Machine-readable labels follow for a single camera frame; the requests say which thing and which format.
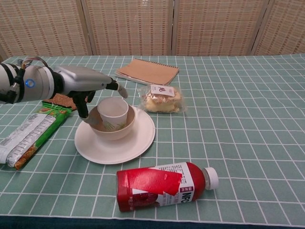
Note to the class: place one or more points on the white paper cup green print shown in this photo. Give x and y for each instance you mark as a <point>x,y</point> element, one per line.
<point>114,114</point>

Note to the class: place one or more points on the green checkered tablecloth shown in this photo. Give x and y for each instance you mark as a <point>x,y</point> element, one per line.
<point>238,131</point>

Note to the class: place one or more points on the red juice bottle white cap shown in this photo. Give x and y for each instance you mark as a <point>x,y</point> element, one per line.
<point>157,188</point>

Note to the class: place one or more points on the beige bowl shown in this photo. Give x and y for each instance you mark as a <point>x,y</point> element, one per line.
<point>119,131</point>

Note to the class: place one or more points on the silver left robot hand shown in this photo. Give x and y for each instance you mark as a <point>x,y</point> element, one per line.
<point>81,78</point>

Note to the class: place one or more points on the bamboo folding screen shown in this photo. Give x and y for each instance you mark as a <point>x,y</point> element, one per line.
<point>152,26</point>

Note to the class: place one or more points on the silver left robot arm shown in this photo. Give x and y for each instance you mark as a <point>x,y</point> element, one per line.
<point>26,82</point>

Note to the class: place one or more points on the white round plate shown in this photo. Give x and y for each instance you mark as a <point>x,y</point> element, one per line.
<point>140,143</point>

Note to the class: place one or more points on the round woven rattan coaster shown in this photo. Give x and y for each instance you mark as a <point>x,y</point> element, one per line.
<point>63,99</point>

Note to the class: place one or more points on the wrapped bread with white label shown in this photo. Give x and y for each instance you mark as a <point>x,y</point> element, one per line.
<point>160,100</point>

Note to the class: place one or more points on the green and white snack package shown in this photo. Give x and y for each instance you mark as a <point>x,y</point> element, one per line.
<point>28,136</point>

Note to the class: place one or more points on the brown spiral notebook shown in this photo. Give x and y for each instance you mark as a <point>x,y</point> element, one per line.
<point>149,71</point>

